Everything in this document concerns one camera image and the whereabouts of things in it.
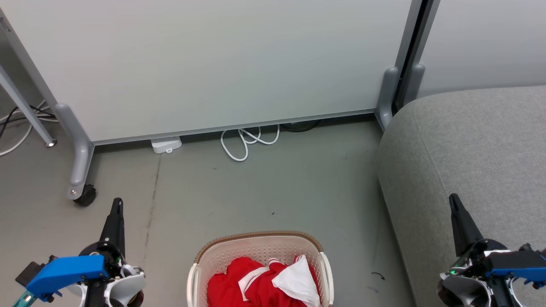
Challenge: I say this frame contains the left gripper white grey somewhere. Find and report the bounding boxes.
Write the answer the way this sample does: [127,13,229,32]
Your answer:
[64,197,146,307]

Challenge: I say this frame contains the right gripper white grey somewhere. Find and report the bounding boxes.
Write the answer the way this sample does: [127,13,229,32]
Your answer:
[437,193,524,307]

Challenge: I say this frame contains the red shorts with white stripes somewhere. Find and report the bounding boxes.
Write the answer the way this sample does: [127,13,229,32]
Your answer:
[207,257,273,307]

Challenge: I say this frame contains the red jersey with white trim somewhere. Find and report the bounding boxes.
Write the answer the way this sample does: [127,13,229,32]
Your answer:
[256,255,322,307]

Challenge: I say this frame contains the grey fabric sofa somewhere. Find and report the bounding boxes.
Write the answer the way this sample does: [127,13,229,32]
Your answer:
[377,85,546,307]

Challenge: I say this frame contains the grey partition leg with caster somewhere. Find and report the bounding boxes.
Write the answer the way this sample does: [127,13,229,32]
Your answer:
[54,102,97,208]

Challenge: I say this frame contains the white power adapter box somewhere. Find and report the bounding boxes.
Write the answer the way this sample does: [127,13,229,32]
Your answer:
[151,136,183,154]

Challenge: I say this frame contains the cream plastic laundry basket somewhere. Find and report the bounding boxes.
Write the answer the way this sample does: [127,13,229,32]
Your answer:
[187,231,334,307]

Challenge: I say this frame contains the grey metal table leg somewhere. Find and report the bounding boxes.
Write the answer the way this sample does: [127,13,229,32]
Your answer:
[0,64,58,148]

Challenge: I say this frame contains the large grey partition panel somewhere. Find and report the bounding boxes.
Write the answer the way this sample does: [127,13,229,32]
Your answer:
[0,0,424,146]

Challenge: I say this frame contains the white floor cable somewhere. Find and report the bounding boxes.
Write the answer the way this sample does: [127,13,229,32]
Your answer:
[0,100,59,157]

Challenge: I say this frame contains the coiled white cable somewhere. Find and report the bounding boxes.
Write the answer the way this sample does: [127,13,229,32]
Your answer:
[220,125,281,162]

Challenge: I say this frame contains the black floor cable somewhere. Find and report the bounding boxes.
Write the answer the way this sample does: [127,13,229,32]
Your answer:
[0,106,57,139]

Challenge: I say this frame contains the grey partition foot post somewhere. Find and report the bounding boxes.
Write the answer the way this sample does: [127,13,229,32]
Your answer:
[375,66,402,131]

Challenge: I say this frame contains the black cable under partition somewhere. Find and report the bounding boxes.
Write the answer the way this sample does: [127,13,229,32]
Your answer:
[282,120,321,133]

